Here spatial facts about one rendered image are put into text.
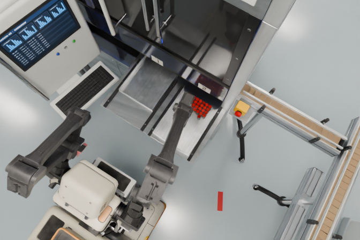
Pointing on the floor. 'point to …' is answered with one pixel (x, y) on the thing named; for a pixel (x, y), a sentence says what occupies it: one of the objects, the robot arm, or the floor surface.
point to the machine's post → (265, 32)
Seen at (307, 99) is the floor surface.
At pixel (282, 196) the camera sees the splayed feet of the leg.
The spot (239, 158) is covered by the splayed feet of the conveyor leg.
